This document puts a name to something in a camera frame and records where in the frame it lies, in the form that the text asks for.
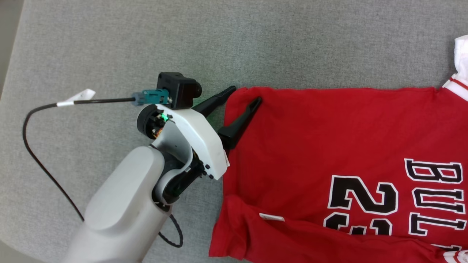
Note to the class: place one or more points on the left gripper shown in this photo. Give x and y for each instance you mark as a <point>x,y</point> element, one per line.
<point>199,135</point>

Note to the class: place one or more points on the red white jersey shirt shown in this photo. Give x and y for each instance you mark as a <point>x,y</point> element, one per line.
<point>310,146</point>

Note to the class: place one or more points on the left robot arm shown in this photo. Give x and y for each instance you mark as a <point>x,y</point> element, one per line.
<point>124,204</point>

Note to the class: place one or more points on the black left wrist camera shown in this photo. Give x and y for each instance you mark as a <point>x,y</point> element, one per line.
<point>177,89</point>

